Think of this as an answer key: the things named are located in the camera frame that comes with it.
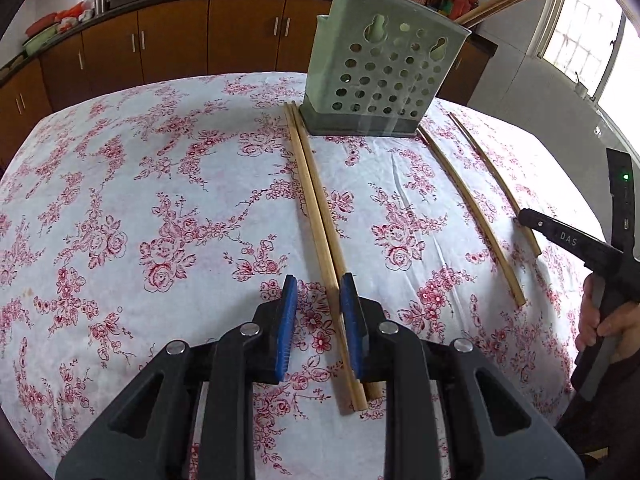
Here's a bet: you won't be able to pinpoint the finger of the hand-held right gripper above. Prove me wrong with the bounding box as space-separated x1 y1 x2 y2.
517 208 619 267

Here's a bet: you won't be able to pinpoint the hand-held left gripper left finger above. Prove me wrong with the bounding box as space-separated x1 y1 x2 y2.
55 274 301 480

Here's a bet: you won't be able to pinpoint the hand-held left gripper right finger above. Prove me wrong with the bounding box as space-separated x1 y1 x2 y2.
339 272 586 480

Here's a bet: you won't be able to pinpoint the green perforated utensil holder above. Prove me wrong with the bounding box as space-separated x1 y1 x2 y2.
298 0 472 139

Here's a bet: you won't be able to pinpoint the person's right hand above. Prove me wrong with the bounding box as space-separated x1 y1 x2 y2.
576 274 640 361

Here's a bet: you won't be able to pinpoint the barred window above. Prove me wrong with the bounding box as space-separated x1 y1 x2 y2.
537 0 640 126

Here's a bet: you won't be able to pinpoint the floral white tablecloth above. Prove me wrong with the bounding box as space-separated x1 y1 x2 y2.
0 72 608 478

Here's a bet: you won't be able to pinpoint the row of condiment bottles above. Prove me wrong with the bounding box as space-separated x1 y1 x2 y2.
425 0 473 23

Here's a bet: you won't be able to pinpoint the brown base cabinets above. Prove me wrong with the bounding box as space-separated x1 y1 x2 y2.
0 0 496 171

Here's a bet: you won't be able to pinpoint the black countertop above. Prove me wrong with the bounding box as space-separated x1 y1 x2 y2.
0 0 498 86

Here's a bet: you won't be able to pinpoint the red plastic basin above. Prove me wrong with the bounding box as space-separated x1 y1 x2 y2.
25 14 58 36

